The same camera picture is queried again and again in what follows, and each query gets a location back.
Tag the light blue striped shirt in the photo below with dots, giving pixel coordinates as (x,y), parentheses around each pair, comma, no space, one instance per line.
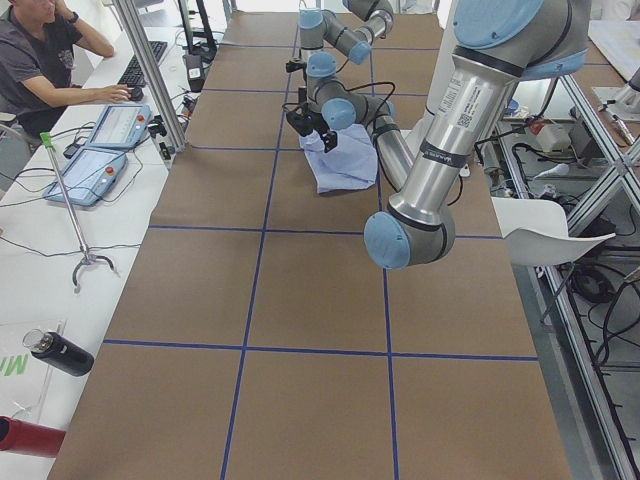
(351,165)

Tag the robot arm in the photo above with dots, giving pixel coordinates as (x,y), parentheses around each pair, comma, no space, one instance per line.
(318,27)
(488,47)

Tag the black computer mouse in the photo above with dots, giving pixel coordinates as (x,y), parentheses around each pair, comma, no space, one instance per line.
(136,94)

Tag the upper blue teach pendant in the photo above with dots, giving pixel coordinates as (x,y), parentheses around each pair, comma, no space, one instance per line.
(120,126)

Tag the blue teach pendant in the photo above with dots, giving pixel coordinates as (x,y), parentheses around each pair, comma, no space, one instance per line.
(91,173)
(120,126)

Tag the white plastic chair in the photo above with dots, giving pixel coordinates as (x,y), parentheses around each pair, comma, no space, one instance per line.
(536,233)

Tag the lower blue teach pendant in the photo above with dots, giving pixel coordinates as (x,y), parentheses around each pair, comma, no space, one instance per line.
(91,173)

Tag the seated person grey shirt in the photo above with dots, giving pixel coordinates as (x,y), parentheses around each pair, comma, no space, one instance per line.
(37,57)

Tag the black water bottle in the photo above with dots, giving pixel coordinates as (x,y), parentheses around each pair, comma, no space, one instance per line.
(53,349)

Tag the red bottle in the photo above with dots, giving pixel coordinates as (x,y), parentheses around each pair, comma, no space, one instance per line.
(20,437)

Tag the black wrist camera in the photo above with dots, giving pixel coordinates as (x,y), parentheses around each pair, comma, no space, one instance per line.
(295,64)
(299,118)

